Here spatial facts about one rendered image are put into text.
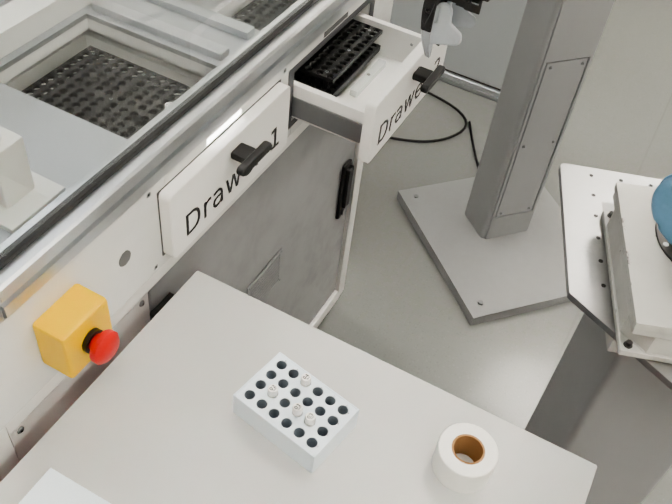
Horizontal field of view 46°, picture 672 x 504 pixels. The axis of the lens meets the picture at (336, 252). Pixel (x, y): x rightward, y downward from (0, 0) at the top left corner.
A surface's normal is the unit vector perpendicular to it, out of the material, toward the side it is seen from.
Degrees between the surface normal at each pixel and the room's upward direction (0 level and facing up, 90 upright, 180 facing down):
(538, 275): 3
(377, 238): 0
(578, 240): 0
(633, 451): 90
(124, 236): 90
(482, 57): 90
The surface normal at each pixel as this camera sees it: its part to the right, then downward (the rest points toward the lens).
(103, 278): 0.88, 0.40
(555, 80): 0.34, 0.71
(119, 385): 0.09, -0.68
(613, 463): -0.15, 0.71
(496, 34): -0.48, 0.61
